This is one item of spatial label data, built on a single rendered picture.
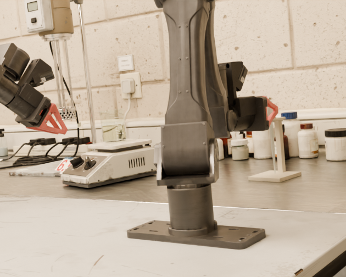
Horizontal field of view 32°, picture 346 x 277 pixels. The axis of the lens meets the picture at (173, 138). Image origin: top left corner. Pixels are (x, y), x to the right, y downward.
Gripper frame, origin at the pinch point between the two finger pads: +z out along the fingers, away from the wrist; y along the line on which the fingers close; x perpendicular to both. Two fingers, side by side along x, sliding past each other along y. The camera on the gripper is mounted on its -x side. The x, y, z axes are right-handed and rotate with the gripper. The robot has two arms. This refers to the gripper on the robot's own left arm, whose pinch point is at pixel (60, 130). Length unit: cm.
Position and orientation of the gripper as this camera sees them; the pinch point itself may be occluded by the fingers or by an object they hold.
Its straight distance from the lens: 144.4
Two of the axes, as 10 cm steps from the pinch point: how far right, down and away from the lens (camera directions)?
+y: -6.2, -0.2, 7.8
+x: -4.3, 8.4, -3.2
